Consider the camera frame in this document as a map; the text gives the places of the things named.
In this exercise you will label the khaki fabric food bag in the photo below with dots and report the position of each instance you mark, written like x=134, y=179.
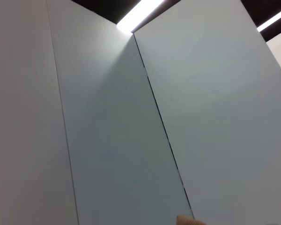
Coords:
x=186, y=220

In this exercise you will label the wide ceiling light strip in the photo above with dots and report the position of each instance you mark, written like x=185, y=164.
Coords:
x=138, y=15

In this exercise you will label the narrow ceiling light strip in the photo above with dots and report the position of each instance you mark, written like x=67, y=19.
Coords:
x=274, y=20

